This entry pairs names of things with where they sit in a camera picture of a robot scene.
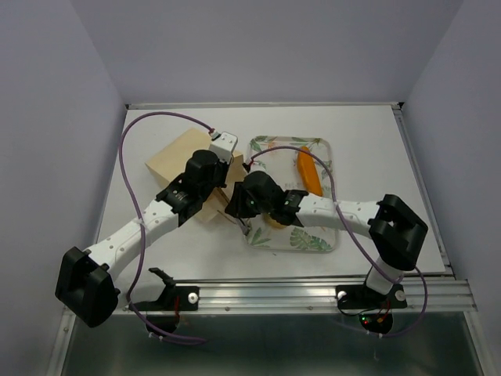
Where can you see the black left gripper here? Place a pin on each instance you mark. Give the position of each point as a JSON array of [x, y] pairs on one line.
[[224, 168]]

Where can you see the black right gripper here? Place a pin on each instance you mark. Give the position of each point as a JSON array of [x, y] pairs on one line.
[[236, 206]]

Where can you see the twisted croissant bread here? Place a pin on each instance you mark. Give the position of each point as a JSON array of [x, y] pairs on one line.
[[273, 223]]

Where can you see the metal kitchen tongs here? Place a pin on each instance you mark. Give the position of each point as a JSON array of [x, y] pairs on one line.
[[244, 226]]

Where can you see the beige paper bag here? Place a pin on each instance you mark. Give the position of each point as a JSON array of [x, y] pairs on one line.
[[170, 162]]

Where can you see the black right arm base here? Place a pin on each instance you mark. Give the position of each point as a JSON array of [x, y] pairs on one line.
[[372, 309]]

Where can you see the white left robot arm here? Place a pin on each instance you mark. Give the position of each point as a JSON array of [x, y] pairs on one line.
[[86, 278]]

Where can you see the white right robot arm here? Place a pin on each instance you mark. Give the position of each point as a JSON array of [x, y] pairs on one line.
[[397, 232]]

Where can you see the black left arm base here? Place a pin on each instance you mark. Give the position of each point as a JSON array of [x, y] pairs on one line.
[[161, 315]]

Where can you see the floral leaf print tray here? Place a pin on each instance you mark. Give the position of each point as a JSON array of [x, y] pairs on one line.
[[281, 166]]

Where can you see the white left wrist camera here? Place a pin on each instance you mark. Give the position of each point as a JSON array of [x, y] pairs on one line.
[[223, 145]]

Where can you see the aluminium front rail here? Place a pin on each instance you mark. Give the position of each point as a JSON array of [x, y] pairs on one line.
[[311, 295]]

